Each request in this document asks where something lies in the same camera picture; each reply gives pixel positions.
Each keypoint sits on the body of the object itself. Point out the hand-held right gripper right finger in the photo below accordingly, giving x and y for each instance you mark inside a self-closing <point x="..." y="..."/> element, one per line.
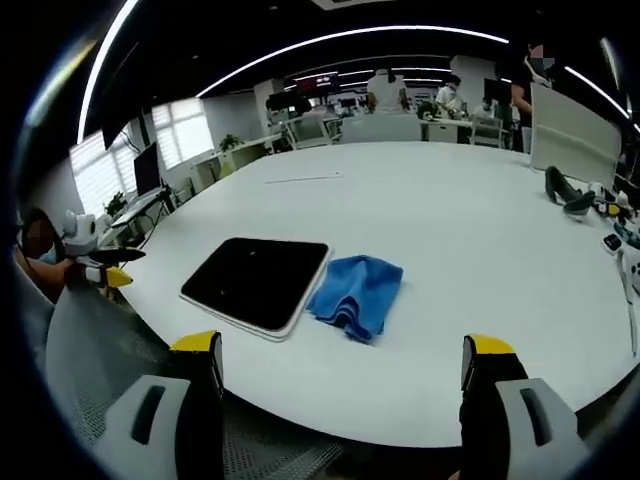
<point x="515" y="425"/>

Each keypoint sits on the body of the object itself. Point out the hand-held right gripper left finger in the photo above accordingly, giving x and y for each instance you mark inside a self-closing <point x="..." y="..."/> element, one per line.
<point x="165" y="420"/>

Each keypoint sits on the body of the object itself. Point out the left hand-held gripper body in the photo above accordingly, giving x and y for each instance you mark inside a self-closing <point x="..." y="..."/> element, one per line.
<point x="81" y="234"/>

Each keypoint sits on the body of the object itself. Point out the black mirror with white frame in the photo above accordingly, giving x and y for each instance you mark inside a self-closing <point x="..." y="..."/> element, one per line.
<point x="256" y="282"/>

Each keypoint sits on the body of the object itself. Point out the blue cleaning cloth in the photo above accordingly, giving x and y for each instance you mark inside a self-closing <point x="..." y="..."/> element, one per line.
<point x="357" y="296"/>

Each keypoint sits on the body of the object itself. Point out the green potted plant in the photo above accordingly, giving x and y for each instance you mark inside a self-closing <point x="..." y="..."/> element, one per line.
<point x="230" y="143"/>
<point x="116" y="204"/>

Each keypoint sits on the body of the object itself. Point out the black computer monitor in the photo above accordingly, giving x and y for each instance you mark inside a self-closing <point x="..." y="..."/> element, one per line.
<point x="147" y="169"/>

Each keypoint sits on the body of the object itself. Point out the white device with screen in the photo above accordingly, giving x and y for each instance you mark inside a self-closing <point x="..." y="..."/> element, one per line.
<point x="612" y="243"/>

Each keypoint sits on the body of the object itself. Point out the dark grey curved headset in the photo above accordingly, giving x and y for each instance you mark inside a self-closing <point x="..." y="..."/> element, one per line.
<point x="567" y="192"/>

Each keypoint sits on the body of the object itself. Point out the white yellow black gadget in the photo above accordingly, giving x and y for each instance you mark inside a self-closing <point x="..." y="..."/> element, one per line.
<point x="611" y="204"/>

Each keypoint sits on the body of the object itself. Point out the white office chair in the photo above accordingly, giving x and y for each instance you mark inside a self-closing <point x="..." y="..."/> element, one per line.
<point x="486" y="131"/>

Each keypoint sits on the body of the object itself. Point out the white desk divider panel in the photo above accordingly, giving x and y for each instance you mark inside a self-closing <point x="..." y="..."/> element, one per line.
<point x="574" y="134"/>

